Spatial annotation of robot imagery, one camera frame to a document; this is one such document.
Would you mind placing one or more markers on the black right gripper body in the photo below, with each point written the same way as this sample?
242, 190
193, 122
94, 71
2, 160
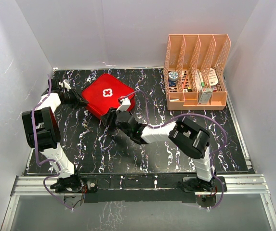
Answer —
118, 123

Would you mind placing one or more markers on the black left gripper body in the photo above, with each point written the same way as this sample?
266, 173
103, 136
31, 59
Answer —
71, 100

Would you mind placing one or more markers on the red black medicine case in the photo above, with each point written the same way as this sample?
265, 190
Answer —
104, 94

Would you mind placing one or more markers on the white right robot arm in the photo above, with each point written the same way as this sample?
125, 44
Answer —
189, 137

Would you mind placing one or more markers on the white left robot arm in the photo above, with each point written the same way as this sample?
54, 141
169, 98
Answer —
43, 134

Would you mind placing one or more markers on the round blue patterned tin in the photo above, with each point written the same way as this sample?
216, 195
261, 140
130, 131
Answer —
173, 78

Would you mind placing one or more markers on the grey stapler box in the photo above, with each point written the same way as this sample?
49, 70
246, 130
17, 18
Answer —
204, 96

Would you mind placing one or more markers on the peach plastic desk organizer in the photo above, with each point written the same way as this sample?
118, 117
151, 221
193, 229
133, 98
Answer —
192, 56

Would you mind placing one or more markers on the pink white card pack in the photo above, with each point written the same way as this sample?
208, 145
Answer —
212, 77

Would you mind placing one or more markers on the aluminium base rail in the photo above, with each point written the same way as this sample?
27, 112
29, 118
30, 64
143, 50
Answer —
232, 183

